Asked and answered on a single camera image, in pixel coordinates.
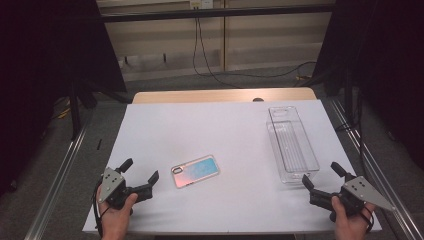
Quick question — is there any black stand pole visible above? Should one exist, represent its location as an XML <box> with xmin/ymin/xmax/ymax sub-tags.
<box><xmin>344</xmin><ymin>63</ymin><xmax>355</xmax><ymax>126</ymax></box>
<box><xmin>68</xmin><ymin>78</ymin><xmax>83</xmax><ymax>141</ymax></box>

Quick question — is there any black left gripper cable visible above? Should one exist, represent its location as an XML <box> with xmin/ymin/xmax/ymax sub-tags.
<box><xmin>93</xmin><ymin>181</ymin><xmax>111</xmax><ymax>238</ymax></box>

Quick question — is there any person's left hand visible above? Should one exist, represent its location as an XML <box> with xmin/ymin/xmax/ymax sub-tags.
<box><xmin>96</xmin><ymin>193</ymin><xmax>139</xmax><ymax>234</ymax></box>

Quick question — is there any person's right hand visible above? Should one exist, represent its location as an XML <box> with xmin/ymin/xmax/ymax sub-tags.
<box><xmin>330</xmin><ymin>195</ymin><xmax>376</xmax><ymax>235</ymax></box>

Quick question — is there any white wall socket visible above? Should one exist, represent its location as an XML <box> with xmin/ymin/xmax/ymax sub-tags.
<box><xmin>189</xmin><ymin>0</ymin><xmax>214</xmax><ymax>10</ymax></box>

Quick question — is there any clear plastic storage box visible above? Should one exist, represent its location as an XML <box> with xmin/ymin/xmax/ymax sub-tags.
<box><xmin>266</xmin><ymin>105</ymin><xmax>321</xmax><ymax>185</ymax></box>

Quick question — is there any black curtain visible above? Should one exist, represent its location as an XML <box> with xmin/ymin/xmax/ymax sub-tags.
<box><xmin>0</xmin><ymin>0</ymin><xmax>128</xmax><ymax>198</ymax></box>
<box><xmin>312</xmin><ymin>0</ymin><xmax>424</xmax><ymax>172</ymax></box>

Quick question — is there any black horizontal bar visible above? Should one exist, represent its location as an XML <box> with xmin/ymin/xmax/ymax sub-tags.
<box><xmin>99</xmin><ymin>3</ymin><xmax>336</xmax><ymax>24</ymax></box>

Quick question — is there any yellow floor cable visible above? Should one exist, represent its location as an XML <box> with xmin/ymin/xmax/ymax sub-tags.
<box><xmin>49</xmin><ymin>96</ymin><xmax>73</xmax><ymax>122</ymax></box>

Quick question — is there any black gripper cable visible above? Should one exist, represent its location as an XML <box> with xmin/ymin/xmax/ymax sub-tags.
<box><xmin>93</xmin><ymin>181</ymin><xmax>111</xmax><ymax>238</ymax></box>
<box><xmin>359</xmin><ymin>205</ymin><xmax>375</xmax><ymax>234</ymax></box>

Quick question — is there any aluminium floor rail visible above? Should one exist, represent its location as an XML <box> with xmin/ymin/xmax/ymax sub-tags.
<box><xmin>24</xmin><ymin>124</ymin><xmax>90</xmax><ymax>240</ymax></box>
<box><xmin>329</xmin><ymin>98</ymin><xmax>424</xmax><ymax>240</ymax></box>

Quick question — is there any iridescent teal phone case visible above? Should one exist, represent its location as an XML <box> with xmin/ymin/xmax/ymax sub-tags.
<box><xmin>170</xmin><ymin>154</ymin><xmax>221</xmax><ymax>190</ymax></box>

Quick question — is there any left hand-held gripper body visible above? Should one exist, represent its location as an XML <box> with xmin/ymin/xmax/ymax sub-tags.
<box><xmin>98</xmin><ymin>167</ymin><xmax>154</xmax><ymax>211</ymax></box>

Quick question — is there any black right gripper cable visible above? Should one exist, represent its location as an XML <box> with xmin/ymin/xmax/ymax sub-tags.
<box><xmin>359</xmin><ymin>205</ymin><xmax>375</xmax><ymax>234</ymax></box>

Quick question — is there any black wall cable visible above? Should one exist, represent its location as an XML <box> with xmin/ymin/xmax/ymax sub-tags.
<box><xmin>192</xmin><ymin>17</ymin><xmax>242</xmax><ymax>90</ymax></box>
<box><xmin>197</xmin><ymin>17</ymin><xmax>318</xmax><ymax>80</ymax></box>

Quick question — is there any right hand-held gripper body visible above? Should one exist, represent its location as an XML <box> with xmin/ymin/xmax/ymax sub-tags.
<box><xmin>309</xmin><ymin>175</ymin><xmax>397</xmax><ymax>216</ymax></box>

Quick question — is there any white table cover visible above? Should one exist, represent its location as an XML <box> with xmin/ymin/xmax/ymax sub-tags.
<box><xmin>82</xmin><ymin>99</ymin><xmax>383</xmax><ymax>234</ymax></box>

